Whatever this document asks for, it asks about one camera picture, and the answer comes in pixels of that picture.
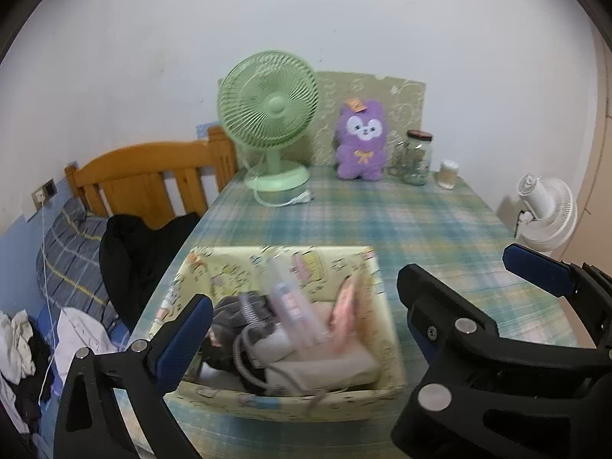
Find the purple plush toy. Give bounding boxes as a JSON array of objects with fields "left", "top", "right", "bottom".
[{"left": 334, "top": 98, "right": 389, "bottom": 181}]

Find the dark clothing pile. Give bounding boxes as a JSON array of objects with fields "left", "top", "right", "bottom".
[{"left": 0, "top": 335, "right": 53, "bottom": 436}]

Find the green fan power cable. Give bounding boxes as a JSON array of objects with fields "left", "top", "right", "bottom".
[{"left": 253, "top": 186, "right": 314, "bottom": 208}]

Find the beige door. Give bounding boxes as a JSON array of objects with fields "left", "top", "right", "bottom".
[{"left": 564, "top": 24, "right": 612, "bottom": 278}]

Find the clear plastic tube bottle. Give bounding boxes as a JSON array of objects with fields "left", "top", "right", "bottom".
[{"left": 265, "top": 258, "right": 330, "bottom": 350}]

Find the crumpled white garment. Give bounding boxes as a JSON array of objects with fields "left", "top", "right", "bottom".
[{"left": 0, "top": 310, "right": 36, "bottom": 383}]

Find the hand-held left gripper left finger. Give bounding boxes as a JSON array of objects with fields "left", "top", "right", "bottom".
[{"left": 54, "top": 294, "right": 214, "bottom": 459}]

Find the pink packet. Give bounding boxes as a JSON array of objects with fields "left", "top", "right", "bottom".
[{"left": 330, "top": 275, "right": 364, "bottom": 345}]

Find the wooden bed headboard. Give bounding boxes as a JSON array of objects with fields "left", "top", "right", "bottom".
[{"left": 64, "top": 127, "right": 238, "bottom": 230}]

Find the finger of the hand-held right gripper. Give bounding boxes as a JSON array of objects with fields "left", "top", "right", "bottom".
[
  {"left": 397, "top": 264, "right": 612, "bottom": 417},
  {"left": 503, "top": 244, "right": 612, "bottom": 352}
]

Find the green desk fan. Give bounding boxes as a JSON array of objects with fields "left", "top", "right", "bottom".
[{"left": 217, "top": 50, "right": 320, "bottom": 192}]

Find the green patterned board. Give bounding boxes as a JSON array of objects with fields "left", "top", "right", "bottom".
[{"left": 311, "top": 71, "right": 426, "bottom": 173}]

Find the white standing fan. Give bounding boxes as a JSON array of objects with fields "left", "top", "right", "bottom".
[{"left": 514, "top": 175, "right": 578, "bottom": 252}]

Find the beige cloth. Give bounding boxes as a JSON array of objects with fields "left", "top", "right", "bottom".
[{"left": 258, "top": 339, "right": 381, "bottom": 388}]

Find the white charging cable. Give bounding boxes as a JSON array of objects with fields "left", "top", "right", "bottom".
[{"left": 38, "top": 205, "right": 65, "bottom": 393}]

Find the white cloth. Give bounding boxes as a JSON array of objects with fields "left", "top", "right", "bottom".
[{"left": 52, "top": 307, "right": 120, "bottom": 383}]

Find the cotton swab container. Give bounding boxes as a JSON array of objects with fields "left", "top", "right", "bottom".
[{"left": 437, "top": 160, "right": 461, "bottom": 189}]

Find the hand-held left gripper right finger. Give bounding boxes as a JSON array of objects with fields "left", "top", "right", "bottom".
[{"left": 407, "top": 320, "right": 433, "bottom": 376}]

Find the yellow patterned storage box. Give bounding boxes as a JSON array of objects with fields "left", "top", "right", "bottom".
[{"left": 146, "top": 245, "right": 405, "bottom": 409}]

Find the wall socket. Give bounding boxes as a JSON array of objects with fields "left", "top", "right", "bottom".
[{"left": 31, "top": 179, "right": 57, "bottom": 211}]

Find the black clothing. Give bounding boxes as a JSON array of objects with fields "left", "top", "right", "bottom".
[{"left": 99, "top": 213, "right": 202, "bottom": 333}]

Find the grey sock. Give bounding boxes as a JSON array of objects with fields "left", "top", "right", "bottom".
[{"left": 210, "top": 294, "right": 278, "bottom": 345}]

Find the glass jar with lid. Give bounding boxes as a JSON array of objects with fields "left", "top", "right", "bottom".
[{"left": 388, "top": 130, "right": 433, "bottom": 185}]

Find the grey cord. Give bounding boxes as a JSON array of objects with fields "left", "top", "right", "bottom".
[{"left": 233, "top": 322, "right": 330, "bottom": 412}]

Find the blue plaid pillow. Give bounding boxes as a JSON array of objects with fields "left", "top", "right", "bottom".
[{"left": 36, "top": 198, "right": 120, "bottom": 330}]

